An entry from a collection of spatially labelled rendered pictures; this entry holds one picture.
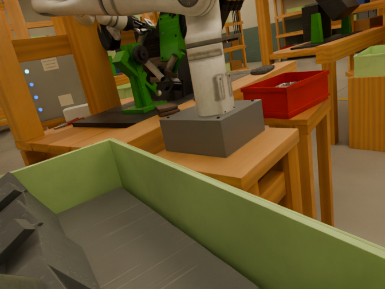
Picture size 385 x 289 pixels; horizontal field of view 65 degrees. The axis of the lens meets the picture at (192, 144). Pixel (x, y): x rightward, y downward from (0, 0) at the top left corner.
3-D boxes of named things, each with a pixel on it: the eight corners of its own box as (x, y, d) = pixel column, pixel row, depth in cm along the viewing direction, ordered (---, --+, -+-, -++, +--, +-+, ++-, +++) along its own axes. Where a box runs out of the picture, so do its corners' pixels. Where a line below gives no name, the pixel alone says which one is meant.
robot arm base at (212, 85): (238, 106, 81) (228, 40, 76) (220, 116, 74) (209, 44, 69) (209, 108, 87) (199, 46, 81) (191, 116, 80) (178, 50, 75)
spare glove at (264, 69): (259, 70, 181) (258, 66, 180) (276, 67, 175) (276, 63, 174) (246, 76, 165) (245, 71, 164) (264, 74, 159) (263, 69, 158)
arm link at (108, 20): (107, 3, 123) (105, 26, 125) (73, -8, 110) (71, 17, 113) (118, 4, 119) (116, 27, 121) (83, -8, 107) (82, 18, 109)
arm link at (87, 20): (78, 24, 117) (64, 19, 104) (80, 0, 115) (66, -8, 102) (96, 28, 118) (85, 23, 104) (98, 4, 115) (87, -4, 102)
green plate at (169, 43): (190, 61, 143) (188, 15, 140) (179, 58, 137) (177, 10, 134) (172, 63, 150) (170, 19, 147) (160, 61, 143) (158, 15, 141)
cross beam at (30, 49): (192, 34, 219) (190, 20, 216) (10, 63, 123) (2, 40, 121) (187, 35, 222) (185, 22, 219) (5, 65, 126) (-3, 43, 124)
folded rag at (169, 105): (155, 113, 117) (153, 105, 116) (175, 108, 118) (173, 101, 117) (159, 117, 107) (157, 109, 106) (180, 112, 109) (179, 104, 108)
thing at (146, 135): (298, 83, 198) (296, 60, 193) (133, 193, 88) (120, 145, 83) (277, 85, 206) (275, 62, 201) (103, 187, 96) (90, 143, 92)
